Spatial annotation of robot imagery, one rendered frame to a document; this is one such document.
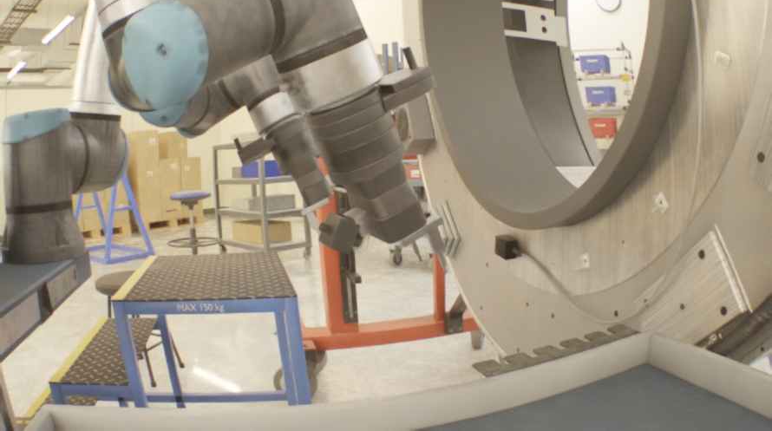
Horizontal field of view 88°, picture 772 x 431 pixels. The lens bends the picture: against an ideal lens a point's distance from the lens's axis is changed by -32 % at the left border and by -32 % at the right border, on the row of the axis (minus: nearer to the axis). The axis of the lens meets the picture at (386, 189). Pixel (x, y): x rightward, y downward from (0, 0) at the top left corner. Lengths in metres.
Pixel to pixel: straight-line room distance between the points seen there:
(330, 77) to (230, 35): 0.11
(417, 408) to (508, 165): 0.76
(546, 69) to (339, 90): 1.07
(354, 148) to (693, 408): 0.39
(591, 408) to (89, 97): 0.99
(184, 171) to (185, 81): 7.55
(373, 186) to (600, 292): 0.39
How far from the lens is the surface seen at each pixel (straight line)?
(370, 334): 1.96
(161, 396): 1.80
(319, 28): 0.48
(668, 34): 0.58
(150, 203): 7.63
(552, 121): 1.44
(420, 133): 1.32
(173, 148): 8.34
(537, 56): 1.50
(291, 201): 4.79
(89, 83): 1.10
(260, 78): 0.90
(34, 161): 0.95
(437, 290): 2.01
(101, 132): 1.08
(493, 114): 1.20
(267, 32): 0.45
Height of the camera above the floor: 0.87
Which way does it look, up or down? 4 degrees down
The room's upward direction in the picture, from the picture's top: 3 degrees counter-clockwise
